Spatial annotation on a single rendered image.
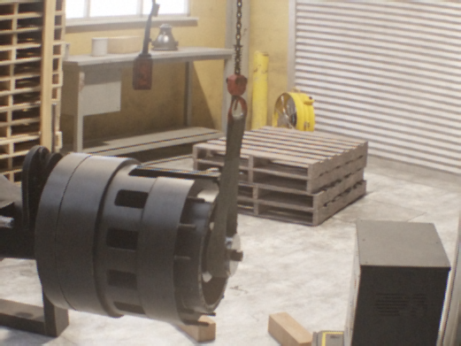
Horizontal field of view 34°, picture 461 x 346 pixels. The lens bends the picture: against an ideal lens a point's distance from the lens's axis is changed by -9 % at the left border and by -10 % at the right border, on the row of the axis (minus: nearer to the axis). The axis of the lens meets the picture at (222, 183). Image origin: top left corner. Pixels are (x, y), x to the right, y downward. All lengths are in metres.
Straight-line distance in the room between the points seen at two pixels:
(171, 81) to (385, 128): 2.37
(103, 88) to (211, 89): 2.21
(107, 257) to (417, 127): 5.91
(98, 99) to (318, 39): 2.66
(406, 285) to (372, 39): 5.83
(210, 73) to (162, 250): 6.86
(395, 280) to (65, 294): 1.10
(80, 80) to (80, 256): 4.63
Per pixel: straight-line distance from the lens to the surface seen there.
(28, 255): 2.86
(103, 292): 2.61
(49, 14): 6.04
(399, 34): 8.15
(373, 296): 2.70
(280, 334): 4.02
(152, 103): 8.67
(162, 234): 2.46
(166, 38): 8.09
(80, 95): 7.11
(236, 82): 2.47
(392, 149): 8.31
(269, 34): 9.22
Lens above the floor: 1.69
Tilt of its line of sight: 13 degrees down
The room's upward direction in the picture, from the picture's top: 2 degrees clockwise
